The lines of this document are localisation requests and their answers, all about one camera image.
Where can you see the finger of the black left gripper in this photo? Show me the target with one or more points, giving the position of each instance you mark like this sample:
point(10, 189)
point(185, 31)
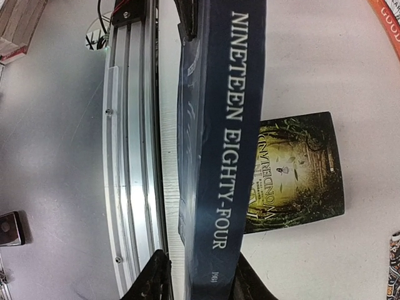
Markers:
point(188, 16)

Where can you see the dark green forest book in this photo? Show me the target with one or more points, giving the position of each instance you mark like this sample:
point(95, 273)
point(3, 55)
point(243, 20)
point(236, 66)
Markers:
point(297, 175)

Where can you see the Nineteen Eighty-Four book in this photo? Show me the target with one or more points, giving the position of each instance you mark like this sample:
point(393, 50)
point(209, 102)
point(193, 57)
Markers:
point(220, 94)

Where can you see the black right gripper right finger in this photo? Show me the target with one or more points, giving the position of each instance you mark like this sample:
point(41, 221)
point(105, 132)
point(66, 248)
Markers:
point(247, 285)

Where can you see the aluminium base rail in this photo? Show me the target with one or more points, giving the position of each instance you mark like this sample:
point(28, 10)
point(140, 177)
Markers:
point(131, 142)

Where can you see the large orange Good Morning book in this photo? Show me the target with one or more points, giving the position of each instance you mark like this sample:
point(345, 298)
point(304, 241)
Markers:
point(387, 11)

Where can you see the patterned cloth mat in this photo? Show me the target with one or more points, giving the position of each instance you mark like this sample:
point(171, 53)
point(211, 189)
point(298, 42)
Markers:
point(393, 284)

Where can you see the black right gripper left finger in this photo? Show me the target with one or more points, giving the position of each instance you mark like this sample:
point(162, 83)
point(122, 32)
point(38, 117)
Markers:
point(154, 281)

